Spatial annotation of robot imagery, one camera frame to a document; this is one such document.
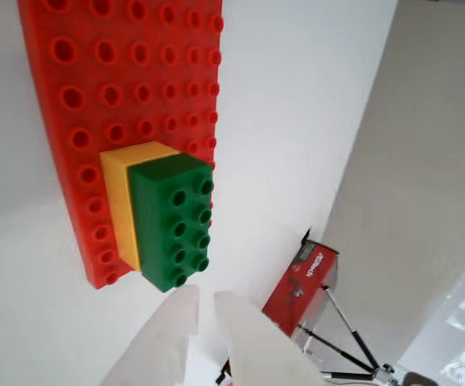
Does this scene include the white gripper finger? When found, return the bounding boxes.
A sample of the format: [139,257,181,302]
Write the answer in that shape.
[214,291,324,386]
[99,284,200,386]

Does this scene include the large green lego brick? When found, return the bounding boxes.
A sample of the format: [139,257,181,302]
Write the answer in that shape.
[126,152,216,294]

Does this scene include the yellow lego brick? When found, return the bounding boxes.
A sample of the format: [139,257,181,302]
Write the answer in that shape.
[99,141,185,273]

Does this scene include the red lego baseplate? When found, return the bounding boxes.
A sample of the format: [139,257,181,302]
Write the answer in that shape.
[17,0,224,290]

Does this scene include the red ASRock cardboard box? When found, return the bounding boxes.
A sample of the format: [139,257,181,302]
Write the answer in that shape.
[261,228,340,335]

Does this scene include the black metal tripod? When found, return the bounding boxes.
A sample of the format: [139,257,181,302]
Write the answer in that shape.
[296,284,401,386]

